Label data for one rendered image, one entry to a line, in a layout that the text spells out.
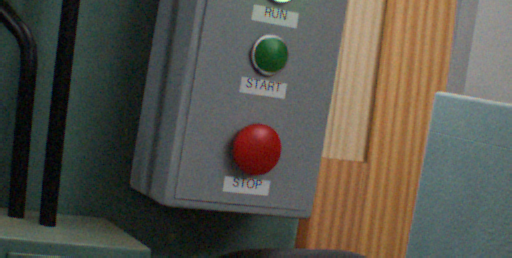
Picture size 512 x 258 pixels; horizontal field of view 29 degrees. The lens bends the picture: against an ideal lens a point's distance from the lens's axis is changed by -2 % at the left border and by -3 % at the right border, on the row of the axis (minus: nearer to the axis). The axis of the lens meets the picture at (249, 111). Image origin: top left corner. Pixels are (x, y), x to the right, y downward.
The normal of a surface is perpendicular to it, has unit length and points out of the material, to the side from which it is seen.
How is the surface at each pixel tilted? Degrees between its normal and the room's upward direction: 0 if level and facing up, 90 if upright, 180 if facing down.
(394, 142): 86
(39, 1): 90
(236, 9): 90
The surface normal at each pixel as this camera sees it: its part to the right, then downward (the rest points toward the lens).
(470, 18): -0.82, -0.11
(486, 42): 0.54, 0.14
